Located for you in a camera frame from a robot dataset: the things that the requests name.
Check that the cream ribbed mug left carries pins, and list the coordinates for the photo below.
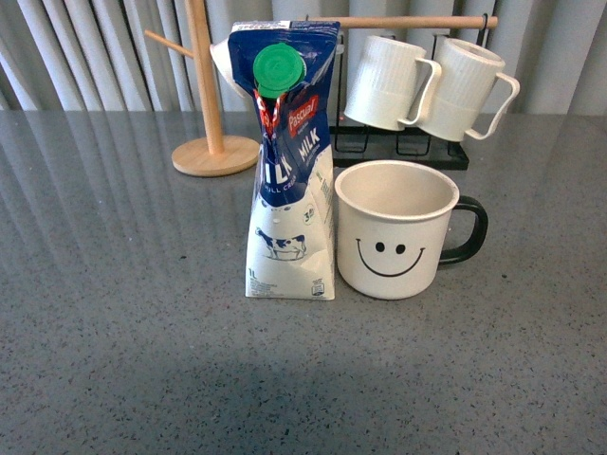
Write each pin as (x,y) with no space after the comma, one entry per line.
(394,85)

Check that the cream ribbed mug right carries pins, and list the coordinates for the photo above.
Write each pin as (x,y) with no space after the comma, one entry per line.
(469,73)

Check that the white smiley face mug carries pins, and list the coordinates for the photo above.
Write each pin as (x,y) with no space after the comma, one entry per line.
(393,218)

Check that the black wire mug rack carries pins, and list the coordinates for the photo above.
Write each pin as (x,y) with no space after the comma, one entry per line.
(355,143)

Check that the cream ribbed mug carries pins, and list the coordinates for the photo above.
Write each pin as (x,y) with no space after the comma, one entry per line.
(394,85)
(469,73)

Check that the wooden mug tree stand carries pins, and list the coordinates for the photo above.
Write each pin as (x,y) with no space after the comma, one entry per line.
(215,154)

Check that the blue white milk carton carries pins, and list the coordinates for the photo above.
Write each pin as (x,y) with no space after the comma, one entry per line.
(286,68)

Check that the small white hanging cup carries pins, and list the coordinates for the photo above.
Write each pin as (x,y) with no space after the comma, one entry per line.
(221,57)

